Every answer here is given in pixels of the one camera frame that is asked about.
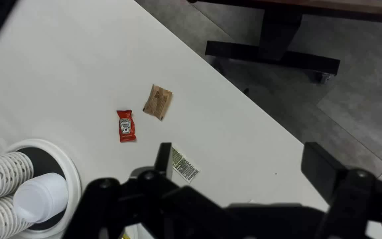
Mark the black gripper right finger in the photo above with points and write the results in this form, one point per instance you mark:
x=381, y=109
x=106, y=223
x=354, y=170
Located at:
x=324, y=167

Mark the red ketchup sachet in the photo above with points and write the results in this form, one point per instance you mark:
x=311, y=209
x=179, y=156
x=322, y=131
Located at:
x=126, y=126

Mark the brown sachet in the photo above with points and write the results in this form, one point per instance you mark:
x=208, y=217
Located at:
x=158, y=101

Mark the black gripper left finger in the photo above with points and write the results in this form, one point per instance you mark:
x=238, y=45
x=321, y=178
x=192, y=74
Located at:
x=165, y=159

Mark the white plastic cup stack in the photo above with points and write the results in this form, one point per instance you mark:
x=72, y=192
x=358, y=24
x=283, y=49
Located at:
x=39, y=196

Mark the wide patterned paper cup stack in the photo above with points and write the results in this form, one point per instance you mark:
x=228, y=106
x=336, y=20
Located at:
x=0, y=174

